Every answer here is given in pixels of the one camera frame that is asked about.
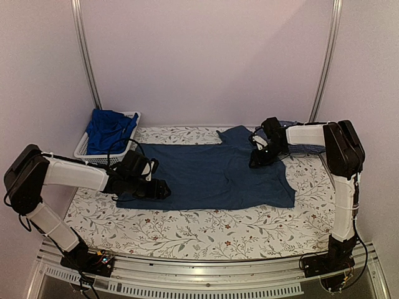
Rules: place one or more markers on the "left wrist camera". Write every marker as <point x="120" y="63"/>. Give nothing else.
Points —
<point x="150" y="169"/>

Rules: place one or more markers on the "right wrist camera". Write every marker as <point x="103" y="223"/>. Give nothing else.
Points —
<point x="259" y="142"/>

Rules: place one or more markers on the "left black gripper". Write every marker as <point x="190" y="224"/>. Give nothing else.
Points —
<point x="157" y="193"/>

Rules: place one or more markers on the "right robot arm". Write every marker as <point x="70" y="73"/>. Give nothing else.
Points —
<point x="345" y="156"/>

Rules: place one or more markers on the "floral patterned table mat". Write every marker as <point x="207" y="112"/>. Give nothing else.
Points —
<point x="260" y="232"/>

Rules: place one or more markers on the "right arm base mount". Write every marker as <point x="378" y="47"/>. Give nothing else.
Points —
<point x="315" y="264"/>

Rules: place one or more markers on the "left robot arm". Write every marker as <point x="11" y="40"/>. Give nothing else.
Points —
<point x="33" y="169"/>

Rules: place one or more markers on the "folded blue checkered shirt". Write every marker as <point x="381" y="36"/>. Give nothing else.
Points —
<point x="293" y="149"/>

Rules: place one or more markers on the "dark teal t-shirt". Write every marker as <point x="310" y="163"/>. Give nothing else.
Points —
<point x="214" y="176"/>

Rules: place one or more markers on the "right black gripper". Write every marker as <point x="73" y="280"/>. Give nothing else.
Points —
<point x="259" y="161"/>

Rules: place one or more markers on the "left aluminium frame post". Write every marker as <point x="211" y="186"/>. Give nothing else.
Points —
<point x="84" y="51"/>

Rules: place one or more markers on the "white plastic laundry basket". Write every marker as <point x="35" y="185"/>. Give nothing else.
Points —
<point x="81" y="149"/>

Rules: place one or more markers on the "aluminium frame post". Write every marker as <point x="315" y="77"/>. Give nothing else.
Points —
<point x="84" y="51"/>
<point x="328" y="58"/>

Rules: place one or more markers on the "right aluminium frame post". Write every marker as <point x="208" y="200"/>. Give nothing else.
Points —
<point x="328" y="58"/>

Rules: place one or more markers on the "bright blue garment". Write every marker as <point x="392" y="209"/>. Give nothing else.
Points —
<point x="108" y="132"/>

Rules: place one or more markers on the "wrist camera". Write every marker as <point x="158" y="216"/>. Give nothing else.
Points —
<point x="150" y="169"/>
<point x="259" y="142"/>

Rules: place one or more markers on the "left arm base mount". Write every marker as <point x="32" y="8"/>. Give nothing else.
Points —
<point x="99" y="263"/>

